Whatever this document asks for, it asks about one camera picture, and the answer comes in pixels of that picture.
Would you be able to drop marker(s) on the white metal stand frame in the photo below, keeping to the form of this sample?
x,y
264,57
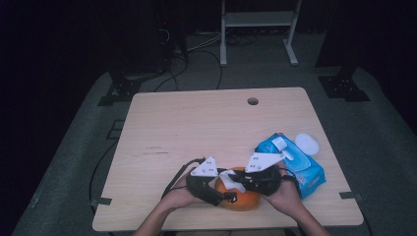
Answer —
x,y
259,19

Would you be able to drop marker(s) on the person's left hand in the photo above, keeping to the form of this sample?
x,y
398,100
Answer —
x,y
178,196

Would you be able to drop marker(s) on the orange plush toy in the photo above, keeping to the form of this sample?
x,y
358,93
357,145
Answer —
x,y
242,201

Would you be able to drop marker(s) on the black tape strip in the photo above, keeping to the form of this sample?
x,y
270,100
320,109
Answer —
x,y
101,201

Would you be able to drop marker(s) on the grey tape strip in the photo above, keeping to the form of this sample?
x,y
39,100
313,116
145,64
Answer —
x,y
350,196

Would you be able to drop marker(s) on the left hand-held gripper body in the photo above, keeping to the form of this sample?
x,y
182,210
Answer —
x,y
201,188

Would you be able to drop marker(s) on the black stand with base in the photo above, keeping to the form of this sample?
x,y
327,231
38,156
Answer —
x,y
123,88
342,88

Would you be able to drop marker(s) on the person's right hand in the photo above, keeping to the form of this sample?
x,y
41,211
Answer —
x,y
283,200

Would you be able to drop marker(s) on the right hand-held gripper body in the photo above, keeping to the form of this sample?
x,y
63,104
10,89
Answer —
x,y
262,182

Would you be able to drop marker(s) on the blue wet wipes pack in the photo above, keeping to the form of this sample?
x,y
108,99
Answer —
x,y
309,177

